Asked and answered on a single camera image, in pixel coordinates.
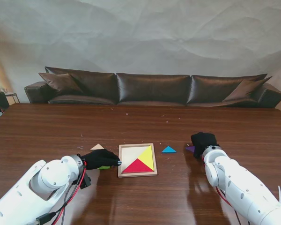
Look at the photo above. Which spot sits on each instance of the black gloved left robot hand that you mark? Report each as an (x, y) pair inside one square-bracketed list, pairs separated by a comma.
[(99, 159)]

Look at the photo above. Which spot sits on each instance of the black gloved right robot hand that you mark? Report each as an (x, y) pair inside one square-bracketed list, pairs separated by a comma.
[(204, 140)]

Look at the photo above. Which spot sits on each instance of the green tangram square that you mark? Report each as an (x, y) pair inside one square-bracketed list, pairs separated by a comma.
[(104, 167)]

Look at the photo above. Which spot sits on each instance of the purple tangram triangle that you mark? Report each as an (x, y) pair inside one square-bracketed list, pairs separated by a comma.
[(190, 149)]

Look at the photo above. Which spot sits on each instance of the small blue tangram triangle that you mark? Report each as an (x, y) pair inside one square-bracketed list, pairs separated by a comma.
[(169, 150)]

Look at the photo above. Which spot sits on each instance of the large red tangram triangle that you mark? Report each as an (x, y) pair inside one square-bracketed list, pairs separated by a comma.
[(137, 167)]

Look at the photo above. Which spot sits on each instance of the large yellow tangram triangle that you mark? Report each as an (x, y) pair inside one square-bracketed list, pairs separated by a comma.
[(147, 157)]

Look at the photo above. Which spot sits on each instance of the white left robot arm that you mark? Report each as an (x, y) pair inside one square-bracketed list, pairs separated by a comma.
[(46, 185)]

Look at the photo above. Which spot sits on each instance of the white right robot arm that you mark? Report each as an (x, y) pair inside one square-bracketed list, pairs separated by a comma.
[(238, 185)]

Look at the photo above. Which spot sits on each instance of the small beige tangram triangle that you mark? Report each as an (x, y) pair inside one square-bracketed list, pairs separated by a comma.
[(97, 147)]

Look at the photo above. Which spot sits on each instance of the light wooden square tray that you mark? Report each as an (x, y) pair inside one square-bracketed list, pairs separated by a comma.
[(131, 154)]

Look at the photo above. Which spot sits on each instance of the brown throw cushion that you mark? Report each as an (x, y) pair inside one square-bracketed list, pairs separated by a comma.
[(244, 90), (61, 83)]

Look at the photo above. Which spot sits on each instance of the dark brown leather sofa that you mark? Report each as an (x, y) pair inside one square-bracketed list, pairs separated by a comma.
[(152, 89)]

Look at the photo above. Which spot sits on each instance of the small metal side table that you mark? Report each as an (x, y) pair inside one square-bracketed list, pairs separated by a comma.
[(12, 94)]

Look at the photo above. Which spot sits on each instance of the white crumpled backdrop sheet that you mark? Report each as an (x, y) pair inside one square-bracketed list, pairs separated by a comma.
[(140, 35)]

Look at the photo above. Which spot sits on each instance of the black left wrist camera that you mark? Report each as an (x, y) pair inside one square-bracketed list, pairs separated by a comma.
[(86, 182)]

